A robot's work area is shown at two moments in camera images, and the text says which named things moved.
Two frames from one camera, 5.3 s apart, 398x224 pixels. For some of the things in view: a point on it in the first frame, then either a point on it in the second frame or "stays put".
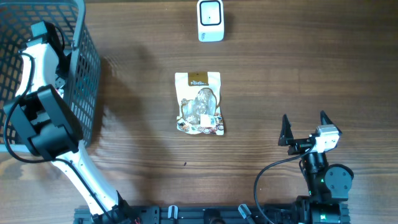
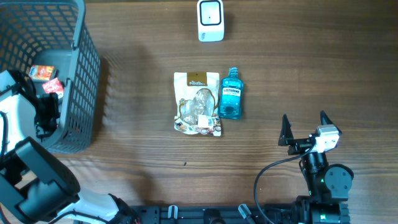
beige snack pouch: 199,102 stays put
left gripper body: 63,68 → 45,115
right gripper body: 299,146 stays put
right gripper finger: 286,137 stays put
